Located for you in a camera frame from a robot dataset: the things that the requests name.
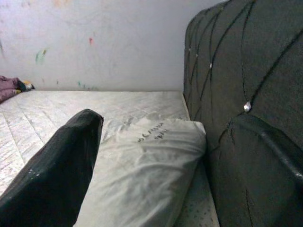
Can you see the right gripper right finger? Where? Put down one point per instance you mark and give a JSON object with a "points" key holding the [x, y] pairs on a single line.
{"points": [[279, 189]]}

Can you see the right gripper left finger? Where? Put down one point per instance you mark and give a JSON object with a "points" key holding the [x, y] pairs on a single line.
{"points": [[52, 179]]}

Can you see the white pillow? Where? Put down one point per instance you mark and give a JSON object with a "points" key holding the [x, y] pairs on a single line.
{"points": [[142, 165]]}

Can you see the grey quilted mattress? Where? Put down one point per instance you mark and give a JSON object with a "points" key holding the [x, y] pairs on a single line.
{"points": [[47, 111]]}

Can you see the pink cartoon print blanket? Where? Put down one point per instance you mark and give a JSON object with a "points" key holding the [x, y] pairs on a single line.
{"points": [[7, 87]]}

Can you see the black tufted headboard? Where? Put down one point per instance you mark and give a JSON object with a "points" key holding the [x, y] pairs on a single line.
{"points": [[236, 59]]}

